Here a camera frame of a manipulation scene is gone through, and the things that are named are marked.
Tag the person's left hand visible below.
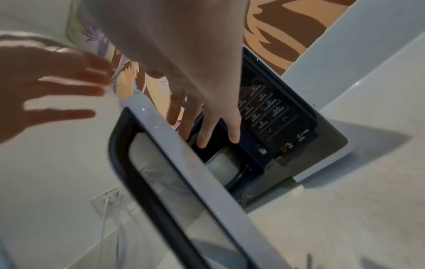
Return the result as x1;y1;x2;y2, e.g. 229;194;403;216
0;34;113;145

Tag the person's right hand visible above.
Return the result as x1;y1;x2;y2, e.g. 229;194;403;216
83;0;251;148

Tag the floral print clothing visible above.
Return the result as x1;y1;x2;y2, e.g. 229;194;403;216
66;0;188;129

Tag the brown and orange patterned rug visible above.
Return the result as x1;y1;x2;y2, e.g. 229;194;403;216
243;0;358;77

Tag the white microwave oven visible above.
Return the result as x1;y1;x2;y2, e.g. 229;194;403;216
186;47;349;211

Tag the white cup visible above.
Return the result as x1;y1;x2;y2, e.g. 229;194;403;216
204;147;247;187

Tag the white wall socket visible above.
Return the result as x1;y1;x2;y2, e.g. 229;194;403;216
90;187;134;219

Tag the microwave door with black frame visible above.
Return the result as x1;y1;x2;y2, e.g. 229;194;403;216
108;94;301;269

